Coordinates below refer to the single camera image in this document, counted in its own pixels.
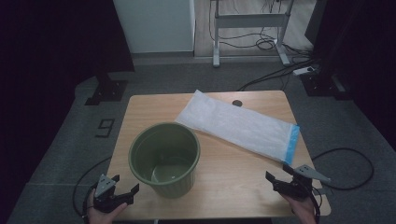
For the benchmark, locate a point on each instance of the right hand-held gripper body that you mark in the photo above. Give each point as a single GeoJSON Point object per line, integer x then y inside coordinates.
{"type": "Point", "coordinates": [297, 185]}

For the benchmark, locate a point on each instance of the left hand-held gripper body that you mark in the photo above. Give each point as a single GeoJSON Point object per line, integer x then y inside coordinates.
{"type": "Point", "coordinates": [104, 189]}

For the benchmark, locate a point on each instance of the green plastic bin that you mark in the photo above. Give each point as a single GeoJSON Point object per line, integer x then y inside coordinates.
{"type": "Point", "coordinates": [165, 168]}

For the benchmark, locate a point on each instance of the white bag with blue band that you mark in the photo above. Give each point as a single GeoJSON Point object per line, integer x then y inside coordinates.
{"type": "Point", "coordinates": [236, 127]}

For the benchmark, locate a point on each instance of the person's right hand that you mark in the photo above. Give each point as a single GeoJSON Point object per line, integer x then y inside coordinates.
{"type": "Point", "coordinates": [300, 210]}

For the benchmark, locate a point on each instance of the person's left hand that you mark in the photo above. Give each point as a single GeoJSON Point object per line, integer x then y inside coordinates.
{"type": "Point", "coordinates": [101, 216]}

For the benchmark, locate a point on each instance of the grey table foot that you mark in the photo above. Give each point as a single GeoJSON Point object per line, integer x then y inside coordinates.
{"type": "Point", "coordinates": [323, 190]}

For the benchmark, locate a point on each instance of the dark round table grommet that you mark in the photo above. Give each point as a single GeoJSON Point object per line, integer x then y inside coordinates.
{"type": "Point", "coordinates": [237, 103]}

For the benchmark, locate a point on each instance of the black stand base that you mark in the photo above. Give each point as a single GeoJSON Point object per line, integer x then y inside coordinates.
{"type": "Point", "coordinates": [107, 90]}
{"type": "Point", "coordinates": [320, 84]}

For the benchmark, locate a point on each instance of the white power strip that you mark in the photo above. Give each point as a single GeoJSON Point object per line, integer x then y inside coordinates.
{"type": "Point", "coordinates": [303, 71]}

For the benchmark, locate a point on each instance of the dark curtain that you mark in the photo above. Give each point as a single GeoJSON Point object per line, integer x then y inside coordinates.
{"type": "Point", "coordinates": [46, 62]}
{"type": "Point", "coordinates": [367, 46]}

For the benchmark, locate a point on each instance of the white cabinet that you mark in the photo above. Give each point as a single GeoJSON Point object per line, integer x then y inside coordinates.
{"type": "Point", "coordinates": [155, 25]}

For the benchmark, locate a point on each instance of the white metal desk frame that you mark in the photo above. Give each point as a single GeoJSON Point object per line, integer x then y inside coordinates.
{"type": "Point", "coordinates": [249, 20]}

